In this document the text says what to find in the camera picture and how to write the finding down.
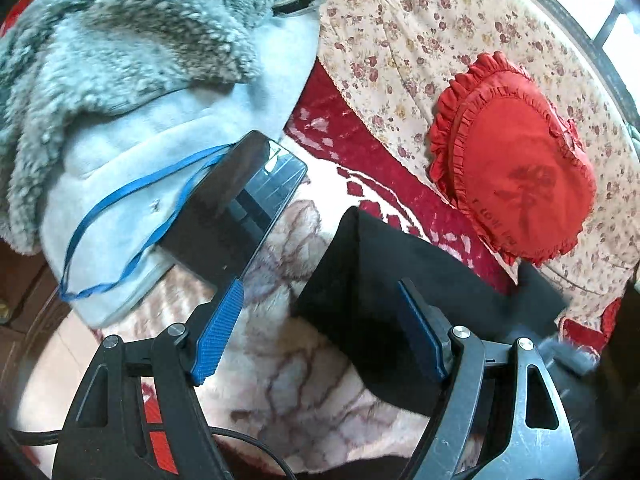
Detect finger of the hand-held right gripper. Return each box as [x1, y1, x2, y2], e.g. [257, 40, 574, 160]
[541, 339, 599, 377]

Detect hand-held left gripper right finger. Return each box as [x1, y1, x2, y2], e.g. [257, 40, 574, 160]
[397, 279, 577, 480]

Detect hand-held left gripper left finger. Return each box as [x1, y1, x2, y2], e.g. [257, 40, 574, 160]
[50, 279, 246, 480]

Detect black pants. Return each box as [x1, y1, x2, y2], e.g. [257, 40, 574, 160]
[291, 206, 573, 418]

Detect red and white plush blanket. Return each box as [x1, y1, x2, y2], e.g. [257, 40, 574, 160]
[10, 60, 621, 476]

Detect black smartphone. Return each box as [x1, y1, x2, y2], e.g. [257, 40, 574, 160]
[159, 130, 308, 291]

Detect red heart-shaped pillow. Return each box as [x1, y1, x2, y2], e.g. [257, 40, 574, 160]
[426, 51, 598, 267]

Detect wooden furniture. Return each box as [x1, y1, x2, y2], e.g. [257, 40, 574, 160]
[0, 255, 71, 341]

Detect grey fleece-lined jacket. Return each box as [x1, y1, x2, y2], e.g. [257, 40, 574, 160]
[0, 0, 328, 328]

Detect floral bed sheet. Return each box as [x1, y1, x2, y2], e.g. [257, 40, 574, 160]
[285, 0, 640, 326]

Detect blue lanyard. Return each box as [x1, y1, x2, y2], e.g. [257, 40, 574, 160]
[59, 142, 237, 303]

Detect black cable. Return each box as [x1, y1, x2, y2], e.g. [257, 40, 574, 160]
[10, 425, 296, 480]

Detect window frame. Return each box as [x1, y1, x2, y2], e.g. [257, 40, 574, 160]
[480, 0, 640, 126]

